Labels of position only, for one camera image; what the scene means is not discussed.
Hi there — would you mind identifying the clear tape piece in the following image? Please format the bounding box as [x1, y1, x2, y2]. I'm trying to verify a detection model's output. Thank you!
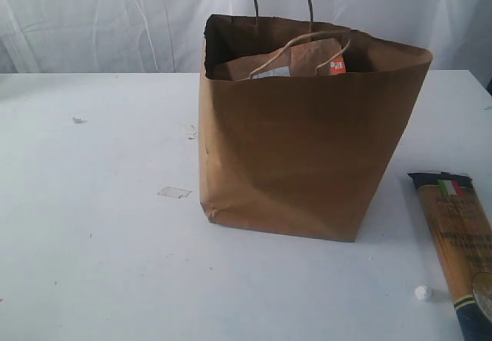
[157, 187, 192, 199]

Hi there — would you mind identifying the spaghetti packet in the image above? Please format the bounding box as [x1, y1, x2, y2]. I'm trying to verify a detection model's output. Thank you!
[408, 172, 491, 340]

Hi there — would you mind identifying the brown coffee pouch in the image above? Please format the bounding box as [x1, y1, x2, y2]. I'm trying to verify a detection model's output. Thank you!
[212, 38, 347, 81]

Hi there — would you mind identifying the brown paper bag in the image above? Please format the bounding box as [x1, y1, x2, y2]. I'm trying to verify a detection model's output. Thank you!
[198, 14, 433, 242]

